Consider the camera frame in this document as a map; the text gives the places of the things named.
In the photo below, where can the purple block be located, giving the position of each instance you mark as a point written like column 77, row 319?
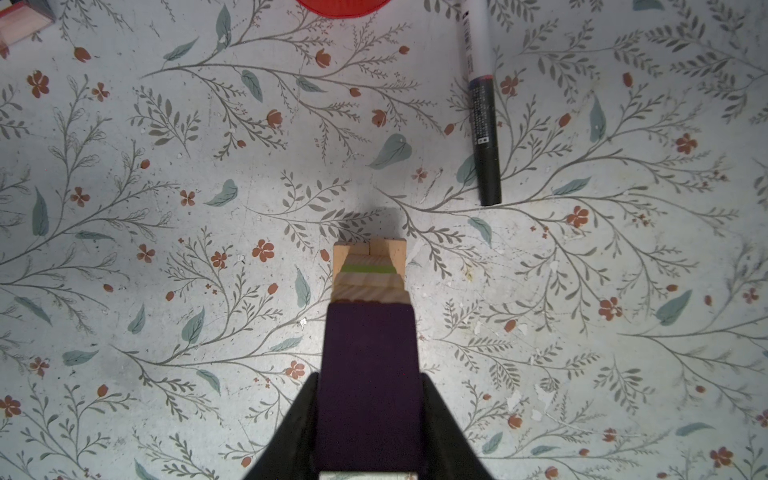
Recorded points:
column 369, row 396

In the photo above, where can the green block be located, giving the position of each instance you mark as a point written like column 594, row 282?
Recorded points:
column 368, row 264

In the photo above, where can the black marker pen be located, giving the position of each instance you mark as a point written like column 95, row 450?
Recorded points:
column 480, row 65

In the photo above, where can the red pencil cup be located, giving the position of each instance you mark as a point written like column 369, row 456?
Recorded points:
column 343, row 9

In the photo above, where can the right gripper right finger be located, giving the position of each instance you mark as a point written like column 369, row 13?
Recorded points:
column 446, row 452

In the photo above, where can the coloured marker pack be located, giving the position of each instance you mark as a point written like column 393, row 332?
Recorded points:
column 22, row 18

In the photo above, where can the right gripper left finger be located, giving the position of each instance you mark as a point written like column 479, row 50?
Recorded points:
column 289, row 454

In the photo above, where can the printed dragon wood block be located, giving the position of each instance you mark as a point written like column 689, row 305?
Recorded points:
column 384, row 288

